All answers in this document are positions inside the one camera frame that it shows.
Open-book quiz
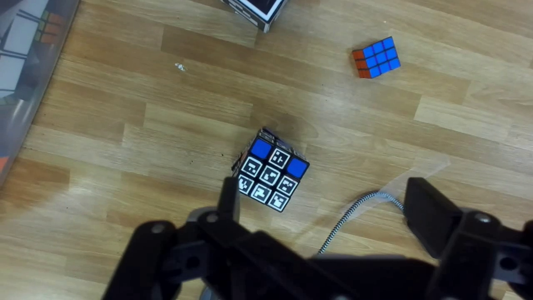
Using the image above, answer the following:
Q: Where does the black white tag cube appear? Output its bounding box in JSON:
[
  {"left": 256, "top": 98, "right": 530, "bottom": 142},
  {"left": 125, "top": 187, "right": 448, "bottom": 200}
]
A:
[{"left": 221, "top": 0, "right": 290, "bottom": 33}]

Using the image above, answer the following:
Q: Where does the clear plastic storage bin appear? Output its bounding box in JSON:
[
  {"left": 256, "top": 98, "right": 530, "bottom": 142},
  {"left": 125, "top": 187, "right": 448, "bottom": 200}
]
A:
[{"left": 0, "top": 0, "right": 83, "bottom": 188}]

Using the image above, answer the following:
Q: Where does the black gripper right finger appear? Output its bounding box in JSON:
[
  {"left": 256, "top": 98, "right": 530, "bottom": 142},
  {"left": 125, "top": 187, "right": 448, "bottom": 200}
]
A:
[{"left": 401, "top": 177, "right": 465, "bottom": 260}]

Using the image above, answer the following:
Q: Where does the small blue orange rubik's cube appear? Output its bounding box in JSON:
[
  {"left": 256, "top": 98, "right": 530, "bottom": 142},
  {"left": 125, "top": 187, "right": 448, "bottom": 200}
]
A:
[{"left": 350, "top": 35, "right": 403, "bottom": 80}]

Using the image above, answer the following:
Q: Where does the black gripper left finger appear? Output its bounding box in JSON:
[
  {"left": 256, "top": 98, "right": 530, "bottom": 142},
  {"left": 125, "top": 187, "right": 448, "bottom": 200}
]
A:
[{"left": 216, "top": 175, "right": 241, "bottom": 223}]

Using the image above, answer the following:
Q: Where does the black lettered puzzle cube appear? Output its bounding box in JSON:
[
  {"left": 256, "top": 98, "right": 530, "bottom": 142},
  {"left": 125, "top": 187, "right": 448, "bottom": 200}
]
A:
[{"left": 231, "top": 127, "right": 311, "bottom": 215}]

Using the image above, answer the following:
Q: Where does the grey cable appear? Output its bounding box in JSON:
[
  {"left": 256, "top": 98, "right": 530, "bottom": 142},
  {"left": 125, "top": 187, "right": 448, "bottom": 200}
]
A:
[{"left": 315, "top": 190, "right": 405, "bottom": 257}]

